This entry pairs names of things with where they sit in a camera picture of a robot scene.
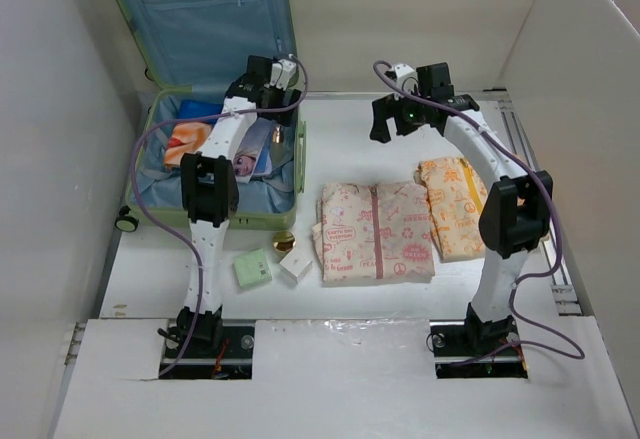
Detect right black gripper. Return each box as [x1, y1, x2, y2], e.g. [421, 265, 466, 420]
[369, 84, 430, 143]

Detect small clear perfume bottle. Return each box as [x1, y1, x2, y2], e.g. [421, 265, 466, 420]
[271, 125, 284, 145]

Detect blue princess cloth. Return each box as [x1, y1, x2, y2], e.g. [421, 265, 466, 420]
[232, 118, 274, 183]

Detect blue orange cloth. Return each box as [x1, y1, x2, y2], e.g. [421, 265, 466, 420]
[163, 100, 223, 169]

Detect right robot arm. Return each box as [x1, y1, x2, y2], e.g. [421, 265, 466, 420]
[370, 60, 553, 365]

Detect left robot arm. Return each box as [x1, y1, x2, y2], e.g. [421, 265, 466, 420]
[169, 54, 306, 360]

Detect orange cartoon zip hoodie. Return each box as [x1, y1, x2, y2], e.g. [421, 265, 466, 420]
[415, 156, 488, 263]

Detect green suitcase blue lining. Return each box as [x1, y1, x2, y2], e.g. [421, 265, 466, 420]
[115, 0, 305, 232]

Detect pink cartoon zip hoodie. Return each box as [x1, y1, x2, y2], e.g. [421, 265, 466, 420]
[312, 181, 435, 284]

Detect round gold lid jar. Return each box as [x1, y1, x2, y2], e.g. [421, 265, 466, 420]
[272, 231, 296, 257]

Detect small white box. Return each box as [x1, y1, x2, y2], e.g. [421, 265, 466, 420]
[279, 247, 313, 284]

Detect light green box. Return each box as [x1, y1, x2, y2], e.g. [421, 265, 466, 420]
[233, 249, 272, 290]

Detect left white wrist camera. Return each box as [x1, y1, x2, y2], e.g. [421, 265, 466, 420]
[269, 59, 298, 91]

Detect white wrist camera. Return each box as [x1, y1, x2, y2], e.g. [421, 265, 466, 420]
[269, 59, 298, 91]
[389, 63, 419, 94]

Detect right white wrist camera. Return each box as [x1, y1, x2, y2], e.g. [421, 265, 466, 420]
[389, 63, 419, 94]

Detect aluminium rail right side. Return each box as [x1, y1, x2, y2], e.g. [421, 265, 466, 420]
[497, 89, 583, 317]

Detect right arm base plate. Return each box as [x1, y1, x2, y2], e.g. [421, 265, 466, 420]
[426, 321, 528, 379]

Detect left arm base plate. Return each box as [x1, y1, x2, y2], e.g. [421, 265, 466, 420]
[157, 322, 255, 381]

